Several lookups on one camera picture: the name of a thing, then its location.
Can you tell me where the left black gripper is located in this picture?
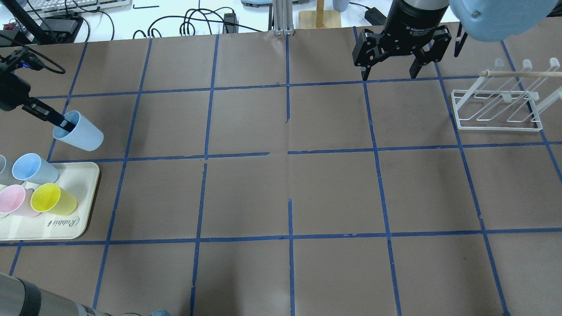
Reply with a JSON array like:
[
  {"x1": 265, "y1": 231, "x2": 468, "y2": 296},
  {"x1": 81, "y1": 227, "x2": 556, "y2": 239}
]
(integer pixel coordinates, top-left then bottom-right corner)
[{"x1": 0, "y1": 72, "x2": 76, "y2": 131}]

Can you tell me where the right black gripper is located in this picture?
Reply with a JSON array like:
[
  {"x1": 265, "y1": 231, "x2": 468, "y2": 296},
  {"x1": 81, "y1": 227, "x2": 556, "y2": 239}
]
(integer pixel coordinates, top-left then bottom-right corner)
[{"x1": 353, "y1": 0, "x2": 452, "y2": 81}]

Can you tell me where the light blue ikea cup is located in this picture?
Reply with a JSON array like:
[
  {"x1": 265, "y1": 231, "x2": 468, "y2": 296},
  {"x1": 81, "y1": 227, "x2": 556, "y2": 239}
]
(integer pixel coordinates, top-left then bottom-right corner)
[{"x1": 52, "y1": 111, "x2": 104, "y2": 151}]

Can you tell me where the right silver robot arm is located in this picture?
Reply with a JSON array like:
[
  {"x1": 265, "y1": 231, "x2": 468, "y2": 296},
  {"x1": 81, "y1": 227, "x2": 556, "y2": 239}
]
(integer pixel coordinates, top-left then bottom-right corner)
[{"x1": 352, "y1": 0, "x2": 558, "y2": 81}]

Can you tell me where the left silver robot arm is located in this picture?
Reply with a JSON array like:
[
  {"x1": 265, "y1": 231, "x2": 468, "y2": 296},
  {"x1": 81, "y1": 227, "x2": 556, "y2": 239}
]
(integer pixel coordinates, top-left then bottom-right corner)
[{"x1": 0, "y1": 70, "x2": 106, "y2": 316}]

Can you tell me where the grey plastic cup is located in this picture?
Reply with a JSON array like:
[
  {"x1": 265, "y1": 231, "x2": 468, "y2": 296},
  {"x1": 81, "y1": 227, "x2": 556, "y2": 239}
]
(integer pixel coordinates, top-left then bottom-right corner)
[{"x1": 0, "y1": 154, "x2": 19, "y2": 186}]

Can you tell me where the blue cup on desk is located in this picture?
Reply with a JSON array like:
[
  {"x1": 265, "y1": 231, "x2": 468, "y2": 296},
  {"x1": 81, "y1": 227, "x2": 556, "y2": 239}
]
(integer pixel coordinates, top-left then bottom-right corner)
[{"x1": 332, "y1": 0, "x2": 350, "y2": 12}]

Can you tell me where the yellow plastic cup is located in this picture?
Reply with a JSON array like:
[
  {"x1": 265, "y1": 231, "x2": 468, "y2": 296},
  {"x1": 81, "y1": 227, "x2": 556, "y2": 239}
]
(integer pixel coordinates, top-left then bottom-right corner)
[{"x1": 30, "y1": 183, "x2": 78, "y2": 216}]

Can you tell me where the pink plastic cup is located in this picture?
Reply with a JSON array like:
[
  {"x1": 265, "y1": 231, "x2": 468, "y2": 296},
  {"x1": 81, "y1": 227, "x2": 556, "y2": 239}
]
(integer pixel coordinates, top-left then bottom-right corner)
[{"x1": 0, "y1": 185, "x2": 40, "y2": 218}]

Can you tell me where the black power adapter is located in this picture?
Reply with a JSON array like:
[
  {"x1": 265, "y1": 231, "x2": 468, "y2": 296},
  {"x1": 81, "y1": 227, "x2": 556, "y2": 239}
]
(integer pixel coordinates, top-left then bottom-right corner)
[{"x1": 364, "y1": 7, "x2": 387, "y2": 26}]

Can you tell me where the cream plastic tray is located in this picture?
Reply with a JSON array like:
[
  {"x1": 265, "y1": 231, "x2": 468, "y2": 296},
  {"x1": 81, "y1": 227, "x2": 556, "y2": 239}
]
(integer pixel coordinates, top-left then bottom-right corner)
[{"x1": 0, "y1": 162, "x2": 101, "y2": 242}]

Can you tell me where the wooden mug tree stand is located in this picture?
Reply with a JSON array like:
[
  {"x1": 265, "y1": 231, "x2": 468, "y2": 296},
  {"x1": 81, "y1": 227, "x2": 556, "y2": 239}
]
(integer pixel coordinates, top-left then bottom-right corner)
[{"x1": 297, "y1": 0, "x2": 342, "y2": 29}]

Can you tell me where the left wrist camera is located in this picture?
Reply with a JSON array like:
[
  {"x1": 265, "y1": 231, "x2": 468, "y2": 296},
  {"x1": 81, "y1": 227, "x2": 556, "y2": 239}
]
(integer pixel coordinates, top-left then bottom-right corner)
[{"x1": 0, "y1": 48, "x2": 45, "y2": 78}]

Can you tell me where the white wire cup rack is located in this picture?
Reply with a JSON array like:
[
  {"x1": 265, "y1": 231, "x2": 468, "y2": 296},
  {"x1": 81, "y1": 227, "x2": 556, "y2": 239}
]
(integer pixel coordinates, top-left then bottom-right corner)
[{"x1": 450, "y1": 57, "x2": 561, "y2": 132}]

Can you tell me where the aluminium frame post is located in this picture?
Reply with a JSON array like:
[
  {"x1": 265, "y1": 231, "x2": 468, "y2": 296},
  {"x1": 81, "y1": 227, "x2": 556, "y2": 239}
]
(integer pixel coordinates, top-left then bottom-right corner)
[{"x1": 272, "y1": 0, "x2": 295, "y2": 36}]

